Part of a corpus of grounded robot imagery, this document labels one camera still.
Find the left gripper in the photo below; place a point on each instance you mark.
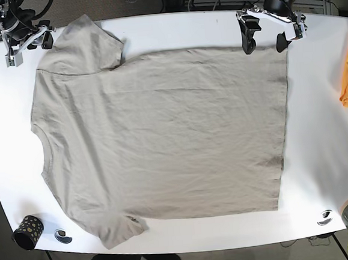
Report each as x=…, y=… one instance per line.
x=293, y=25

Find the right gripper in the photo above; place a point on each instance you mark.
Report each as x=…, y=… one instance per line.
x=17, y=38

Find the beige grey T-shirt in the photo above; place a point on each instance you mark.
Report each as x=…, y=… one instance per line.
x=177, y=134

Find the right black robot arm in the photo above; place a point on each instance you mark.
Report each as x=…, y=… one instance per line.
x=11, y=12

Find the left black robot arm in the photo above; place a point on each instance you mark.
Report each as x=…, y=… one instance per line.
x=277, y=11

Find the black gold-dotted cup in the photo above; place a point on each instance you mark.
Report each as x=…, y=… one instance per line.
x=28, y=233

